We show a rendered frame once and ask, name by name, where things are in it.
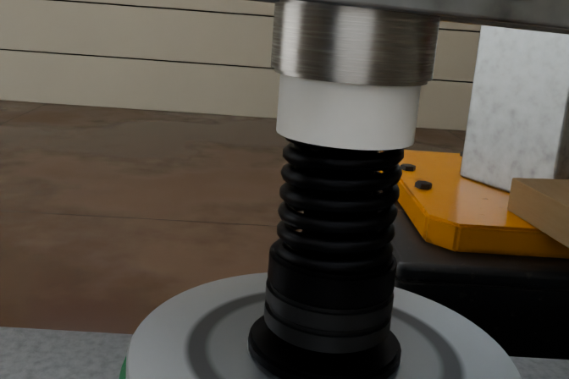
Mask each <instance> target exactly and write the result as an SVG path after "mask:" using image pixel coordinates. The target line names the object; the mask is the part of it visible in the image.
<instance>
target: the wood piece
mask: <svg viewBox="0 0 569 379"><path fill-rule="evenodd" d="M507 210H508V211H510V212H512V213H513V214H515V215H517V216H518V217H520V218H521V219H523V220H524V221H526V222H528V223H530V224H531V225H533V226H534V227H536V228H537V229H539V230H540V231H542V232H544V233H546V234H547V235H549V236H550V237H551V238H553V239H555V240H557V241H558V242H560V243H561V244H563V245H565V246H566V247H567V248H569V179H524V178H512V181H511V191H510V196H509V201H508V207H507Z"/></svg>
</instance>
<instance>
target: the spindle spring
mask: <svg viewBox="0 0 569 379"><path fill-rule="evenodd" d="M285 138H286V137H285ZM286 139H287V140H288V141H289V142H291V143H289V144H288V145H287V146H286V147H285V148H284V149H283V158H284V159H285V160H286V161H287V162H288V163H286V164H285V165H284V166H283V167H282V169H281V171H280V172H281V175H282V178H283V180H284V181H285V183H284V184H283V185H282V186H281V187H280V189H279V195H280V197H281V198H282V199H283V200H284V201H283V202H282V203H281V204H280V206H279V209H278V213H279V217H280V218H281V220H282V221H280V222H279V224H278V225H277V235H278V236H279V237H280V238H281V239H282V240H283V241H284V242H285V244H282V245H280V246H279V247H278V249H277V251H276V252H277V253H278V254H279V256H281V257H282V258H284V259H285V260H286V261H288V262H290V263H292V264H295V265H297V266H301V267H304V268H306V269H310V270H314V271H318V272H328V273H338V274H355V273H361V272H369V271H372V270H374V269H377V268H380V267H381V266H383V265H384V264H386V263H387V262H388V261H389V259H390V257H391V255H392V252H393V246H392V244H391V242H390V241H391V240H392V239H393V238H394V236H395V225H394V224H393V221H394V220H395V218H396V216H397V208H396V206H395V202H396V201H397V200H398V199H399V196H400V189H399V186H398V182H399V181H400V179H401V175H402V170H401V167H400V165H399V164H398V163H399V162H400V161H401V160H402V159H403V158H404V148H402V149H395V150H383V151H384V152H381V153H379V152H378V153H377V154H371V155H359V156H344V155H329V154H321V153H314V152H310V151H309V148H314V149H320V150H328V151H366V150H351V149H341V148H333V147H327V146H316V145H312V144H307V143H303V142H300V141H296V140H291V139H288V138H286ZM307 169H311V170H318V171H324V172H334V173H365V172H375V174H374V175H368V176H356V177H341V176H327V175H320V174H313V173H308V172H307ZM380 170H382V171H383V173H380V172H378V171H380ZM306 190H312V191H317V192H323V193H334V194H362V193H370V192H373V195H369V196H362V197H328V196H321V195H312V194H308V193H306ZM380 190H382V191H383V192H380ZM304 210H305V211H312V212H318V213H325V214H336V215H356V214H366V213H371V216H368V217H355V218H333V217H317V216H313V215H308V214H305V213H301V212H299V211H304ZM297 229H302V230H306V231H309V232H314V233H324V234H335V235H353V234H362V233H368V235H367V236H363V237H356V238H345V239H338V238H325V237H318V236H313V235H309V234H306V233H301V232H299V231H296V230H297ZM291 247H294V248H296V249H298V250H304V251H306V252H312V253H316V254H322V255H360V254H366V253H369V252H373V251H374V252H373V253H371V254H369V255H365V256H360V257H355V258H345V259H342V258H323V257H317V256H312V255H305V254H302V253H300V252H298V251H296V250H293V249H292V248H291Z"/></svg>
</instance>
